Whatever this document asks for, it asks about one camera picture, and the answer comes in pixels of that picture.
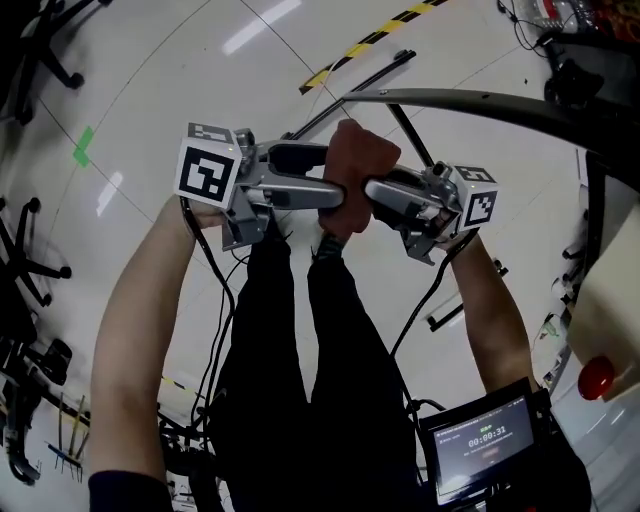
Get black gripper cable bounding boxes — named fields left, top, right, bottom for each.
left=179, top=197, right=236, bottom=431
left=387, top=239, right=466, bottom=431

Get black chest monitor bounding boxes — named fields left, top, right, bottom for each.
left=418, top=389, right=539, bottom=506

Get black bag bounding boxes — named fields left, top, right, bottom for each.
left=542, top=29, right=640, bottom=111

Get person's black trousers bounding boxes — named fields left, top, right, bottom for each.
left=209, top=219, right=426, bottom=512

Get person's left forearm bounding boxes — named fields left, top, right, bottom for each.
left=88, top=197, right=229, bottom=484

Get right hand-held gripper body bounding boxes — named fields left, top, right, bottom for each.
left=399, top=160, right=500, bottom=266

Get black office chair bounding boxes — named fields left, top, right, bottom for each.
left=0, top=197, right=74, bottom=309
left=0, top=0, right=114, bottom=126

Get person's navy shirt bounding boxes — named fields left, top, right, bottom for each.
left=87, top=469, right=174, bottom=512

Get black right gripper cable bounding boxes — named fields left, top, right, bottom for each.
left=387, top=239, right=466, bottom=431

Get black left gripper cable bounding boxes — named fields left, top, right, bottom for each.
left=179, top=197, right=236, bottom=431

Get yellow black floor tape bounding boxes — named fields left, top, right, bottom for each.
left=298, top=0, right=449, bottom=96

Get person's right shoe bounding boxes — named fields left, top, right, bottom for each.
left=309, top=232, right=351, bottom=262

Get brown wiping cloth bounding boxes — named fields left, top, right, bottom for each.
left=318, top=119, right=404, bottom=240

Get red knob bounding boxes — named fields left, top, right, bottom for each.
left=577, top=355, right=616, bottom=402

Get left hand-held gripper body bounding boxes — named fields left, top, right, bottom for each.
left=173, top=123, right=274, bottom=251

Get person's right forearm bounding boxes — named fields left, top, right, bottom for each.
left=439, top=232, right=539, bottom=394

